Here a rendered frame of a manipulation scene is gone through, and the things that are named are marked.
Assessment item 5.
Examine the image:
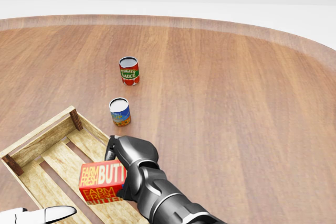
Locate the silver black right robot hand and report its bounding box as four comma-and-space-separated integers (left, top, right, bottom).
104, 135, 160, 203

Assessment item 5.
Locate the red butter box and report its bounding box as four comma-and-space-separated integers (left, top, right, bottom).
78, 159, 129, 206

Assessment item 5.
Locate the wooden slat tray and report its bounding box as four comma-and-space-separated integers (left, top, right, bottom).
0, 105, 151, 224

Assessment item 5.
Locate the blue soup tin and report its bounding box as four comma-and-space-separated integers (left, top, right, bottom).
109, 97, 132, 127

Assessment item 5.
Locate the tomato sauce tin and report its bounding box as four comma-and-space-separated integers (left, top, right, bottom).
118, 56, 140, 87

